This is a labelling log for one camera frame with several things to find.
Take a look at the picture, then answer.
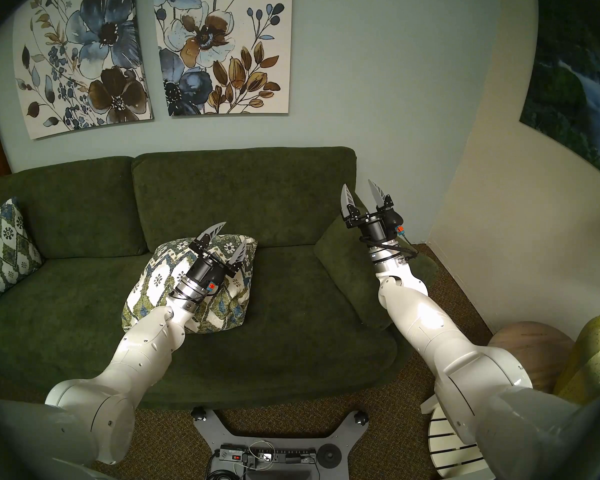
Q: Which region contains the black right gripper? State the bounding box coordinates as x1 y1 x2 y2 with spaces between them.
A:
340 179 407 246

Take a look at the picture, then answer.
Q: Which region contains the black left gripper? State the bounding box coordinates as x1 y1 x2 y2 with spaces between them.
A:
185 221 251 296

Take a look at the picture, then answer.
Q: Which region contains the green white patterned cushion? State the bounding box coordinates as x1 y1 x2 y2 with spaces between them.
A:
0 197 43 305
121 235 258 335

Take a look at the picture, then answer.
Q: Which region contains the wide green sofa back cushion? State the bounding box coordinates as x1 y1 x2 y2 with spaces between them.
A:
131 146 357 252

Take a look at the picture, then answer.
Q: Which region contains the narrow green sofa back cushion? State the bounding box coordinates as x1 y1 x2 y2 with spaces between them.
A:
0 156 148 259

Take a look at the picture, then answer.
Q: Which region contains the green sofa armrest bolster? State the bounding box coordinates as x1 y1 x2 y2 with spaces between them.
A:
314 204 441 330

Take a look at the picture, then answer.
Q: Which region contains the dark green fabric sofa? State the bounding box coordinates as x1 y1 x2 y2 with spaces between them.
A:
0 146 441 410

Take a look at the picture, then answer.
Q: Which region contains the floral canvas with brown leaves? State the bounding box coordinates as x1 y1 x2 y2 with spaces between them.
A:
152 0 294 118

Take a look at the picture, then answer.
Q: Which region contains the black power strip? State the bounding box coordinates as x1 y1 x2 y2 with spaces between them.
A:
215 446 317 467

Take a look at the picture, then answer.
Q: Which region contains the round wooden ball stool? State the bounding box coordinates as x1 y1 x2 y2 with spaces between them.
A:
486 321 576 395

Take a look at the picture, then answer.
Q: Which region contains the floral canvas with dark flowers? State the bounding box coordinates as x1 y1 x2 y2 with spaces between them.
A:
12 0 154 141

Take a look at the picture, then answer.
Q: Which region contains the black round base disc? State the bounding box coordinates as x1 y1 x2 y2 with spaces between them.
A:
316 444 342 469

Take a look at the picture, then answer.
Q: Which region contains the white slatted chair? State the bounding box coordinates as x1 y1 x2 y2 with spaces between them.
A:
420 394 491 480

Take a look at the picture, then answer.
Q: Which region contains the gold metallic vase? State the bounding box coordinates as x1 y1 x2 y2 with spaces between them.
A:
552 311 600 405

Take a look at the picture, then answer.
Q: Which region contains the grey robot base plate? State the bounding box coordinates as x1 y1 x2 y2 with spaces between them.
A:
191 406 370 480

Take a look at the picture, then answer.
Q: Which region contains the thin white cable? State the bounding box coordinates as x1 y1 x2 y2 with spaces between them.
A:
245 440 276 469

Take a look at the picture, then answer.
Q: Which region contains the waterfall landscape wall poster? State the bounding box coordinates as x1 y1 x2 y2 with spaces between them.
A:
519 0 600 190

